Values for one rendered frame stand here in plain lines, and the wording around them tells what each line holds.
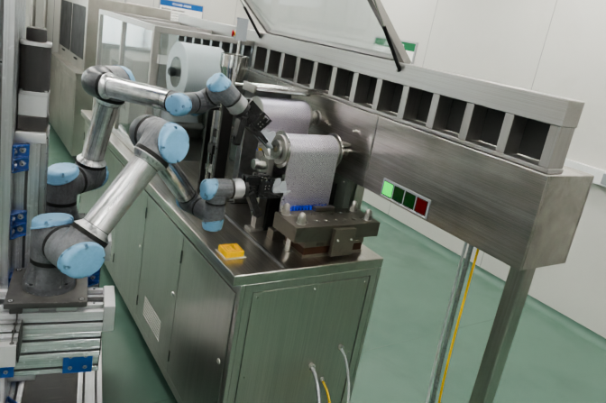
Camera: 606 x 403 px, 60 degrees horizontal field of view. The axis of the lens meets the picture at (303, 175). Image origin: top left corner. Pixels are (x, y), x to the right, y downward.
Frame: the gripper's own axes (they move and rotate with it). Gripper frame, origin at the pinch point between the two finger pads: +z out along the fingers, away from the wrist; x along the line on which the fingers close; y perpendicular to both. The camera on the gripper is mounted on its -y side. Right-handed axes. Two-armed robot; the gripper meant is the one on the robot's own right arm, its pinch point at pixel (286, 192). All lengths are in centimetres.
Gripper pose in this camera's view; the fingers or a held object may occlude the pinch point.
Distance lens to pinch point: 207.3
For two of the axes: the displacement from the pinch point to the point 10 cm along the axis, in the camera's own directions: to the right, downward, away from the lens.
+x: -5.3, -3.2, 7.9
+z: 8.3, -0.1, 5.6
